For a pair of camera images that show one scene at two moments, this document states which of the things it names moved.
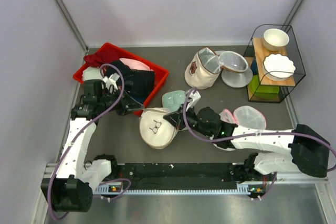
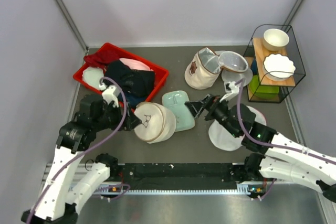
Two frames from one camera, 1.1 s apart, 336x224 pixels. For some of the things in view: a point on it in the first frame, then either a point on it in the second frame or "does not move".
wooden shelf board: x=261 y=52 does not move
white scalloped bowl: x=278 y=67 does not move
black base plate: x=179 y=176 does not move
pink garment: x=135 y=64 does not move
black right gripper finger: x=174 y=118 -> x=195 y=107
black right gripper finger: x=183 y=125 -> x=211 y=102
